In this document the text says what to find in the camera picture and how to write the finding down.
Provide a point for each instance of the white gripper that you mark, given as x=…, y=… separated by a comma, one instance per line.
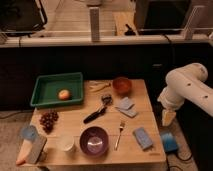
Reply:
x=167, y=117

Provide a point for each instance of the silver fork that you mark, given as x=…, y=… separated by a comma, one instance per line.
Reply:
x=121, y=128

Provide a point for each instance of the black dish brush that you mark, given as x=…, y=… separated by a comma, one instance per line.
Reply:
x=106, y=101

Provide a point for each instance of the white vertical post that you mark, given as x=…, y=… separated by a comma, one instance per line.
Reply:
x=94, y=24

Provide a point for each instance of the white cup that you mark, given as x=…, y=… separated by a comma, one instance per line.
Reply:
x=66, y=143

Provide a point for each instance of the purple bowl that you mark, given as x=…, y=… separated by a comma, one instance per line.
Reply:
x=94, y=141

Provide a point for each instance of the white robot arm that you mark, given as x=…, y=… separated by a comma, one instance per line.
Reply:
x=185, y=83

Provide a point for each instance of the peach apple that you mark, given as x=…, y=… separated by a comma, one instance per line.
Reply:
x=64, y=94

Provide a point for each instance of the blue lid cup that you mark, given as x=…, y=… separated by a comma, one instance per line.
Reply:
x=29, y=133

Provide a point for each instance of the orange bowl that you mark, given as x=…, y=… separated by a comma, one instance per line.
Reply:
x=122, y=85

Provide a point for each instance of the black small object on desk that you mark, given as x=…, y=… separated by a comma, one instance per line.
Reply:
x=129, y=31

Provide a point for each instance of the orange carrot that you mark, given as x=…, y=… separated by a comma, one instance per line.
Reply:
x=24, y=151

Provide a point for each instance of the yellow banana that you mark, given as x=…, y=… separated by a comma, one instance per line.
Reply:
x=97, y=86

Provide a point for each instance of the bunch of red grapes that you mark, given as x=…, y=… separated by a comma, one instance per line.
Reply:
x=47, y=121

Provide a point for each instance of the black monitor left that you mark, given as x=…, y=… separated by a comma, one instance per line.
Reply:
x=22, y=15

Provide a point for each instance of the grey folded cloth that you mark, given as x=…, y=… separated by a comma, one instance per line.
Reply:
x=125, y=106

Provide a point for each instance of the green plastic tray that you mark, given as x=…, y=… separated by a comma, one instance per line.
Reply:
x=47, y=88

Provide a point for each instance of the blue device on floor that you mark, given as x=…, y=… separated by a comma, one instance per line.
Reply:
x=169, y=142

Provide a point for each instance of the black monitor right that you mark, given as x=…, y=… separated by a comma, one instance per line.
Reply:
x=156, y=17

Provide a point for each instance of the black monitor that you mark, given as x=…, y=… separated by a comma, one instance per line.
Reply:
x=156, y=17
x=22, y=15

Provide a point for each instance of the blue sponge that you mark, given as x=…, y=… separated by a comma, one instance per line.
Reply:
x=143, y=138

